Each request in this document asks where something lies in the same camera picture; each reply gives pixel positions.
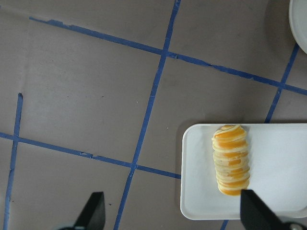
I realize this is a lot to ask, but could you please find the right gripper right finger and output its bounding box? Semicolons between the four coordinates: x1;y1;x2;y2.
240;189;307;230

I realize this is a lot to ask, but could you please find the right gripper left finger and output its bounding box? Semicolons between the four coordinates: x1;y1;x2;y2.
59;192;106;230

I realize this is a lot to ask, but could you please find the striped orange bread roll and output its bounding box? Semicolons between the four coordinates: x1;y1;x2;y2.
212;125;250;196

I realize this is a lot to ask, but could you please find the cream round plate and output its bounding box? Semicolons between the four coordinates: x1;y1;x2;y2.
289;0;307;53

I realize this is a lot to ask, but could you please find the white rectangular tray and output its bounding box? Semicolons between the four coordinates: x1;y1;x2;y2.
180;123;307;220

